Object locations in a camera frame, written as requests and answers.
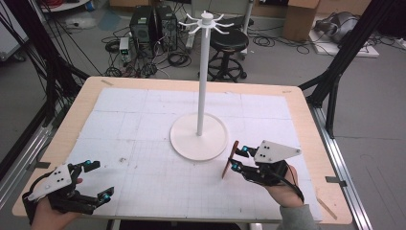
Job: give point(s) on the wooden spatula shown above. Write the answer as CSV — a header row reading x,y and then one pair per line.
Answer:
x,y
230,159

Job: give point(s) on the person's right hand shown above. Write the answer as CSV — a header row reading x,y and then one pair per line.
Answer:
x,y
287,195

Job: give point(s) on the aluminium rail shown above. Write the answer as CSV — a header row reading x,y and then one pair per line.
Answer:
x,y
344,172
22,159

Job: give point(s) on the grey bag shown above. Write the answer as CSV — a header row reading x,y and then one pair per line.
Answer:
x,y
336,25

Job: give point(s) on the white floor board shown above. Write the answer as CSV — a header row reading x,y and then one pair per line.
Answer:
x,y
367,51

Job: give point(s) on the black round stool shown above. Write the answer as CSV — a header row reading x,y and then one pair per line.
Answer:
x,y
228,41

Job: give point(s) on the white hook stand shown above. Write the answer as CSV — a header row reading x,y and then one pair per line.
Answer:
x,y
201,96

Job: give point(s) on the open cardboard box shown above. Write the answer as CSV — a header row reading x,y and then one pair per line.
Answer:
x,y
300,19

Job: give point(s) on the black computer tower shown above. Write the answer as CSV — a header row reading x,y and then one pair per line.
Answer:
x,y
142,25
166,27

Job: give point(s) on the small grey power device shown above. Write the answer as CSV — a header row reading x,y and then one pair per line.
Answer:
x,y
124,48

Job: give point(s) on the white grid cutting mat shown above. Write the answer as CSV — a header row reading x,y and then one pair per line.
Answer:
x,y
143,143

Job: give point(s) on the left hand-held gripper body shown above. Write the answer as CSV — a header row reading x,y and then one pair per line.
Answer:
x,y
54,183

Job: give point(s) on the person's left hand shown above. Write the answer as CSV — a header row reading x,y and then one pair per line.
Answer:
x,y
51,220

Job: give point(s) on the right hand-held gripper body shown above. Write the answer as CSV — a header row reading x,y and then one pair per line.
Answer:
x,y
274,153

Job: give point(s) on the black frame post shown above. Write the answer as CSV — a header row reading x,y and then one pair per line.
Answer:
x,y
344,54

